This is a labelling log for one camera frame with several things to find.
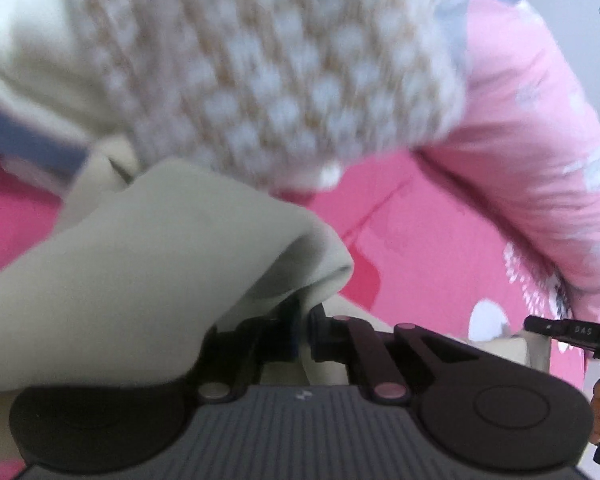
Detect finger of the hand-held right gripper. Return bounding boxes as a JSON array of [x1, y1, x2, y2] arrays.
[[524, 316, 571, 345]]

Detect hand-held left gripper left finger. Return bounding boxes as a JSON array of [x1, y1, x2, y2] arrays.
[[195, 300, 301, 403]]

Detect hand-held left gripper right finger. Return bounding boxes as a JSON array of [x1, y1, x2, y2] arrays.
[[307, 305, 481, 403]]

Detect beige zip jacket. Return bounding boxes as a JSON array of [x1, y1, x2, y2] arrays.
[[0, 140, 551, 396]]

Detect pile of folded clothes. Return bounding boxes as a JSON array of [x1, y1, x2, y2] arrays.
[[0, 0, 146, 141]]

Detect pink floral bed sheet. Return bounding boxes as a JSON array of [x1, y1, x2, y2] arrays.
[[0, 145, 600, 480]]

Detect beige houndstooth knit sweater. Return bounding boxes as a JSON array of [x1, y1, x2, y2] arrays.
[[65, 0, 471, 196]]

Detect blue folded garment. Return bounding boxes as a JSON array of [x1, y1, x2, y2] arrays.
[[0, 110, 91, 181]]

